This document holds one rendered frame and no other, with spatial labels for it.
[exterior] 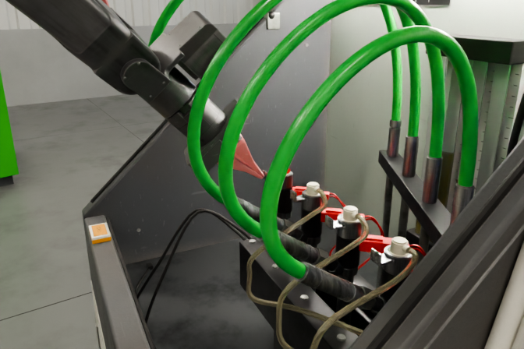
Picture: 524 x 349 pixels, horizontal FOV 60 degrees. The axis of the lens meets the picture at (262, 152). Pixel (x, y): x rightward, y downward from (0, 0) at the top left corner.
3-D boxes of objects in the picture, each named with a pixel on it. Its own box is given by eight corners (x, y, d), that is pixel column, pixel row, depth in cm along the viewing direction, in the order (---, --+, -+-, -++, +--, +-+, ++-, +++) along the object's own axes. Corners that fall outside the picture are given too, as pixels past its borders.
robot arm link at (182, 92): (130, 82, 59) (129, 91, 54) (167, 44, 58) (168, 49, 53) (171, 118, 62) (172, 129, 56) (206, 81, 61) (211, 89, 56)
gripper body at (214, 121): (253, 118, 58) (211, 78, 55) (197, 174, 59) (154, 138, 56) (243, 107, 64) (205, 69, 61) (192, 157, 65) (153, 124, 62)
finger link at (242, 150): (280, 173, 61) (231, 128, 57) (242, 210, 62) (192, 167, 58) (268, 156, 67) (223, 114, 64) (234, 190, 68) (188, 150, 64)
